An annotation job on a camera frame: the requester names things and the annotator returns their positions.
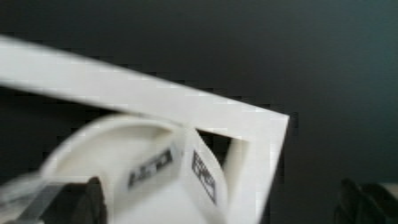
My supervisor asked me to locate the white L-shaped obstacle frame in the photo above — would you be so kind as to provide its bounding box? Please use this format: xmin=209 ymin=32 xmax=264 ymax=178
xmin=0 ymin=35 xmax=287 ymax=224

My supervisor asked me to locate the white round stool seat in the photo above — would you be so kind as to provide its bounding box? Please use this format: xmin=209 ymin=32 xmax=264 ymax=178
xmin=40 ymin=115 xmax=184 ymax=200

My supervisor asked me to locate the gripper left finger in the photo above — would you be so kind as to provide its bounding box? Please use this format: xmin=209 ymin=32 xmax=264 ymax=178
xmin=10 ymin=176 xmax=109 ymax=224

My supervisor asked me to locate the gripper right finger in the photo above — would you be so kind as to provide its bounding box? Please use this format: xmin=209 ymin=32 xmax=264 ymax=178
xmin=333 ymin=179 xmax=398 ymax=224

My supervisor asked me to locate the white stool leg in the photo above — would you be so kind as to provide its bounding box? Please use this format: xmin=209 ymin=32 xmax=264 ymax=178
xmin=108 ymin=128 xmax=227 ymax=224

